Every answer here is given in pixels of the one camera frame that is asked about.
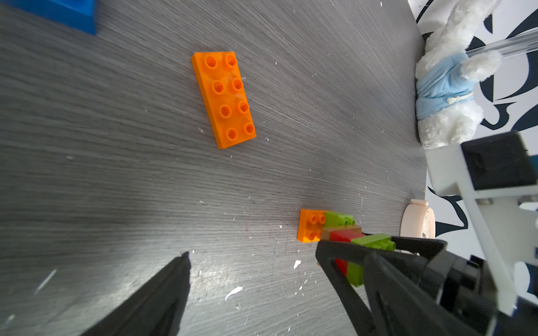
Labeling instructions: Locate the flat orange 2x4 lego plate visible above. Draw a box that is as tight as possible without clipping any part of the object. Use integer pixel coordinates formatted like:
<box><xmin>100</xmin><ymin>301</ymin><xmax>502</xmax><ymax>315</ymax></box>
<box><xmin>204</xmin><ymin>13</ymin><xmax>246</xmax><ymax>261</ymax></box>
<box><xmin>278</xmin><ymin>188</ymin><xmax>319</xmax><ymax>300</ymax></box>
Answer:
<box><xmin>191</xmin><ymin>52</ymin><xmax>256</xmax><ymax>149</ymax></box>

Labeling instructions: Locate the white plush dog blue shirt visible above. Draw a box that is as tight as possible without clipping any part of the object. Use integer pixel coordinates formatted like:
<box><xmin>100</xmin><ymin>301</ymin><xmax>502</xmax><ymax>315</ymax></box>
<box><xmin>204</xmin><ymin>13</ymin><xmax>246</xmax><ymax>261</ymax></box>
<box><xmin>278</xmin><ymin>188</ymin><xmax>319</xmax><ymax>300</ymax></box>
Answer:
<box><xmin>416</xmin><ymin>1</ymin><xmax>502</xmax><ymax>149</ymax></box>

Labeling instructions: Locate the small blue lego brick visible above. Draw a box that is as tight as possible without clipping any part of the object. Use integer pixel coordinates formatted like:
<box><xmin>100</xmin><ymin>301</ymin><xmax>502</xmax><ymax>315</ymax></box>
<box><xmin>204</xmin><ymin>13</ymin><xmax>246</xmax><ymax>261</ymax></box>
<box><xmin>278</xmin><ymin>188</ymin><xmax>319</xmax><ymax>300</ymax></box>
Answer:
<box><xmin>1</xmin><ymin>0</ymin><xmax>99</xmax><ymax>35</ymax></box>

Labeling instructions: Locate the tan 2x4 lego plate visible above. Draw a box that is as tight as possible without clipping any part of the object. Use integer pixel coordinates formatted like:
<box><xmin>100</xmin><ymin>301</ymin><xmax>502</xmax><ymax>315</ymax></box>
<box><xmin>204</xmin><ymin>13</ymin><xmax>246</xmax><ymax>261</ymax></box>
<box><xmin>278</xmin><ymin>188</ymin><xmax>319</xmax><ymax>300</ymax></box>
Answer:
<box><xmin>320</xmin><ymin>225</ymin><xmax>364</xmax><ymax>240</ymax></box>

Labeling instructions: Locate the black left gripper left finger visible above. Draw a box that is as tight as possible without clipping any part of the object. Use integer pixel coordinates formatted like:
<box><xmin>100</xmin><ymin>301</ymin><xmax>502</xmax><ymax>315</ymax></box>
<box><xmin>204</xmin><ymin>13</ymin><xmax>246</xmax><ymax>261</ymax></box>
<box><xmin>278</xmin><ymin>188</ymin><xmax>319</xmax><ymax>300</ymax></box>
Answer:
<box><xmin>84</xmin><ymin>252</ymin><xmax>191</xmax><ymax>335</ymax></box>

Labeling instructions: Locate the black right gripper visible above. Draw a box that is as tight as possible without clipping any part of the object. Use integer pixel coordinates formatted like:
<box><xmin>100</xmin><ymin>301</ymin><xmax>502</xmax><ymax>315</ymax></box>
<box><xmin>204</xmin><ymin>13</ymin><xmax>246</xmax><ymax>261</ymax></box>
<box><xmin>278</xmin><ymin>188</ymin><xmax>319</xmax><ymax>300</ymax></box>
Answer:
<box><xmin>392</xmin><ymin>131</ymin><xmax>537</xmax><ymax>335</ymax></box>

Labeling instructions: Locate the lime green 2x4 lego brick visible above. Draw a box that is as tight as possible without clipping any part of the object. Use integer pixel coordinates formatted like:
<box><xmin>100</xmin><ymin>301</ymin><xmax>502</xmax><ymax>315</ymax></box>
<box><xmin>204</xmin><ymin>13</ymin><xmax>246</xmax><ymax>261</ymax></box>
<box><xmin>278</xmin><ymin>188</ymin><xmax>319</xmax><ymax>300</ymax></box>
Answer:
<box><xmin>346</xmin><ymin>232</ymin><xmax>396</xmax><ymax>288</ymax></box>

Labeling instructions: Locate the lime green 2x2 lego brick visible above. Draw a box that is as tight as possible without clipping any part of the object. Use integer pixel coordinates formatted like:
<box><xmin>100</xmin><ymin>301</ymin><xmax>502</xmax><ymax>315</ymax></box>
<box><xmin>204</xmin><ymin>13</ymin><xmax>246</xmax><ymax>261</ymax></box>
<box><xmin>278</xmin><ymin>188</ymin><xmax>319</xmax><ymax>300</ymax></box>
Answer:
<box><xmin>324</xmin><ymin>211</ymin><xmax>356</xmax><ymax>228</ymax></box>

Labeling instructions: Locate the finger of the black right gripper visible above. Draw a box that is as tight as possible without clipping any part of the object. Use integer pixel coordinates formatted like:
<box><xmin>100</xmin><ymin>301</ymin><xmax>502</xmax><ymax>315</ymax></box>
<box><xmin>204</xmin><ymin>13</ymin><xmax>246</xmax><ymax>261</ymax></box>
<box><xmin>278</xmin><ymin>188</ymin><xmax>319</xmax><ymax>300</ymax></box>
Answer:
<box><xmin>316</xmin><ymin>240</ymin><xmax>420</xmax><ymax>335</ymax></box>

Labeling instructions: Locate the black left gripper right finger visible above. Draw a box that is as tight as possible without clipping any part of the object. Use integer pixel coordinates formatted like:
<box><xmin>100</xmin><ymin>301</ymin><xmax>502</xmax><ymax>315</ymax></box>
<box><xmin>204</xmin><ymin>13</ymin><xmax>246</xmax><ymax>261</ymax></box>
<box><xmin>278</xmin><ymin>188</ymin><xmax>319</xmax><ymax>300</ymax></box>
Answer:
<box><xmin>364</xmin><ymin>253</ymin><xmax>483</xmax><ymax>335</ymax></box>

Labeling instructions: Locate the red lego brick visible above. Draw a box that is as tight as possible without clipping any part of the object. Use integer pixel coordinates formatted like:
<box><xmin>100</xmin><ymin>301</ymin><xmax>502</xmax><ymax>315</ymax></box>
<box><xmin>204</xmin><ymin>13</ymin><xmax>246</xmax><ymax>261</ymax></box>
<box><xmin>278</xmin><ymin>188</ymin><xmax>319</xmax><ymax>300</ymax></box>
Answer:
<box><xmin>329</xmin><ymin>228</ymin><xmax>367</xmax><ymax>277</ymax></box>

